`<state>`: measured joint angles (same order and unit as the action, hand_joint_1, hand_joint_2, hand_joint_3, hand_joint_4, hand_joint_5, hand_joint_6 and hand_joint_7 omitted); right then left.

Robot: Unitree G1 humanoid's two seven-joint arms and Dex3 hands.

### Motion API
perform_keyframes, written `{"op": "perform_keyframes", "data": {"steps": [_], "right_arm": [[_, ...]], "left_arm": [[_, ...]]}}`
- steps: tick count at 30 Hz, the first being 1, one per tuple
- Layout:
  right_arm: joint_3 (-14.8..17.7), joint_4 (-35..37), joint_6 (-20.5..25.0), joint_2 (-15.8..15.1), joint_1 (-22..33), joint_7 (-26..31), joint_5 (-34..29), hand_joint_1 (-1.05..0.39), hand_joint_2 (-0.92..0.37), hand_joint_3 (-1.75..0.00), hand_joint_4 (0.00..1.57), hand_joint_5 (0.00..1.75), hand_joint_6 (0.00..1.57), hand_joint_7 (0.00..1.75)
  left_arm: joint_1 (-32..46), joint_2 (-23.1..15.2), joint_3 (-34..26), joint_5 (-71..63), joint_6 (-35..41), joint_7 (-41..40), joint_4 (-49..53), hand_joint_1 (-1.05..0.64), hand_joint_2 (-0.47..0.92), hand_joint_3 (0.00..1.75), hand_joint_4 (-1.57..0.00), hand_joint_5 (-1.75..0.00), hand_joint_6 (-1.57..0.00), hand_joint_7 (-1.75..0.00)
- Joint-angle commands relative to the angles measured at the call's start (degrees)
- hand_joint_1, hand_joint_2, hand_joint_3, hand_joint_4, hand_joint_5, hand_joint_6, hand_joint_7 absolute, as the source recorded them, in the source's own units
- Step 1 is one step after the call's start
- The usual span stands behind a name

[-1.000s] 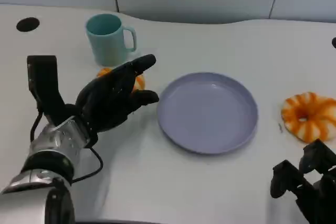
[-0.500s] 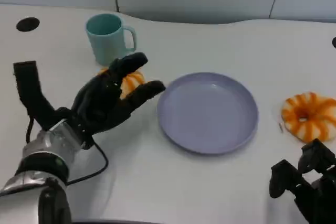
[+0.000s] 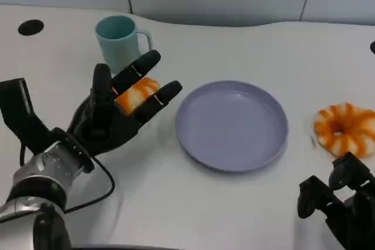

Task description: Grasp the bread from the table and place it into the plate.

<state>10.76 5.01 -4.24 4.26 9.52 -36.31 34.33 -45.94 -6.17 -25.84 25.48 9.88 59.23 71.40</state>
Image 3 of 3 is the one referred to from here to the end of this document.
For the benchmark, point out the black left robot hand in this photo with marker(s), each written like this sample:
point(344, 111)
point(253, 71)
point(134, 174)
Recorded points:
point(102, 127)

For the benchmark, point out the lilac plate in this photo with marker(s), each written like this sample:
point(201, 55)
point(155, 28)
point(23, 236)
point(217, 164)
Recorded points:
point(231, 127)

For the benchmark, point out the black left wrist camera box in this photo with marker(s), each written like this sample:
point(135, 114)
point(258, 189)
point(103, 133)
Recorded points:
point(20, 109)

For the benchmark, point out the black table grommet hole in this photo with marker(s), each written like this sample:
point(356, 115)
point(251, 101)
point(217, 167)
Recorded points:
point(30, 27)

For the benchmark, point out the pale green mug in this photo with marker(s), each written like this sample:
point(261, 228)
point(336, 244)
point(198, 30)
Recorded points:
point(117, 48)

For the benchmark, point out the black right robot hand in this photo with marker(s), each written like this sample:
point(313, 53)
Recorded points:
point(354, 209)

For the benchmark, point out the orange white pumpkin-shaped bread roll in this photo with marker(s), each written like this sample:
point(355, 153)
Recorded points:
point(136, 95)

